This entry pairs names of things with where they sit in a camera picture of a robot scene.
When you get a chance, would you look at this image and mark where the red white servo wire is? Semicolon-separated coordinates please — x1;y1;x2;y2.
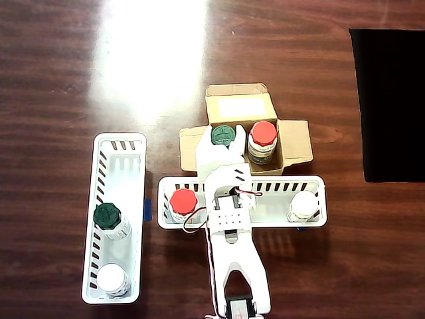
182;206;208;234

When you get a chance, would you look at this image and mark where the white plastic basket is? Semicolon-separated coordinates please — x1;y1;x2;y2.
155;175;329;231
80;132;148;305

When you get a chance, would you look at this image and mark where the black mat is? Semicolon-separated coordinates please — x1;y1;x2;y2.
349;27;425;183

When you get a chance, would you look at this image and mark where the green cap white bottle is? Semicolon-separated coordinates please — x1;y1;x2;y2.
210;124;238;149
92;202;133;241

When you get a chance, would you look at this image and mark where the brown cardboard box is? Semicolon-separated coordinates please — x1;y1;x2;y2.
178;82;315;177

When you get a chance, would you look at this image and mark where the red cap white bottle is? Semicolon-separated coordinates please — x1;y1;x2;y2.
246;120;280;166
169;188;201;223

